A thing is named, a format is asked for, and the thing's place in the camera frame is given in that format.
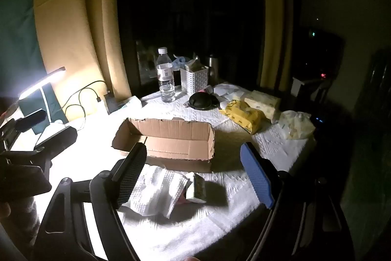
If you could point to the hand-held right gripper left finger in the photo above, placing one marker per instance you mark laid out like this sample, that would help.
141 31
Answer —
131 169

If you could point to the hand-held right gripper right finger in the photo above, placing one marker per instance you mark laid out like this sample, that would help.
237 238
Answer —
256 175

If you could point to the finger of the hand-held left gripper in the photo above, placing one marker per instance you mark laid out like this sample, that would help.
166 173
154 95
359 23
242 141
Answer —
32 119
58 138

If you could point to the white embossed paper towel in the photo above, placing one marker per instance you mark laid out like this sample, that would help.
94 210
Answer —
152 190

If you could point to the brown cardboard box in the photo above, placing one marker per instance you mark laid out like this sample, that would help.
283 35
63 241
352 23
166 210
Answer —
174 138

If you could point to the small printed tissue pack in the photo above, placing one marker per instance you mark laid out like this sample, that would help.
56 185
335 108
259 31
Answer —
197 187

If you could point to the person's left hand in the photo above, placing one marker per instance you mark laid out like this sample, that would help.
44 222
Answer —
21 215

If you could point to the desk lamp with light bar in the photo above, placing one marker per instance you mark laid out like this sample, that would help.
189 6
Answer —
39 105

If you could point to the yellow wet wipes packet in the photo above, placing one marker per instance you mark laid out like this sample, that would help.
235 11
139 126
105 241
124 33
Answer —
244 117

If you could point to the white embossed tablecloth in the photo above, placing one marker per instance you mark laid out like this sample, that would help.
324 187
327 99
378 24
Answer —
213 218

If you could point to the dark power bank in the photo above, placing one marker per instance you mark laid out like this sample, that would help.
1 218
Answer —
110 103

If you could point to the clear plastic bag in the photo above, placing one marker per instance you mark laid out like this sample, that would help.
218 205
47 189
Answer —
297 126

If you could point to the pale yellow tissue pack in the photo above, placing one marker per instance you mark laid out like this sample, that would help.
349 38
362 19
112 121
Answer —
264 102

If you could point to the small tan tag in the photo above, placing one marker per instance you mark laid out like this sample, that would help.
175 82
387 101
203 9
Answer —
187 103

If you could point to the white plastic packet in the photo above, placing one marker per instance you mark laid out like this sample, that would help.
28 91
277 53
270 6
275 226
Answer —
229 92

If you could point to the black round pouch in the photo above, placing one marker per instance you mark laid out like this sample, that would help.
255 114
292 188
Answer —
201 100

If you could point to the clear plastic water bottle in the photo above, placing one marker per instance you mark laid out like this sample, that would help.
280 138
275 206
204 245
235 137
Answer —
165 80

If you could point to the white perforated basket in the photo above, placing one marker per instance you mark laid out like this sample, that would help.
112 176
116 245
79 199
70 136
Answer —
194 80

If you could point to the yellow curtain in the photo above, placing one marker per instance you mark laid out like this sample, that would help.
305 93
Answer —
275 19
76 19

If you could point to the steel thermos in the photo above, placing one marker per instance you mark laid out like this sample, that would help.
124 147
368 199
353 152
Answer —
213 68

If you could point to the blue plastic bag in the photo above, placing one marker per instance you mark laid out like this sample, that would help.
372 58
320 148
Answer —
179 62

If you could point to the tan paper packets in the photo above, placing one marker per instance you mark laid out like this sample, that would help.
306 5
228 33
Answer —
194 64

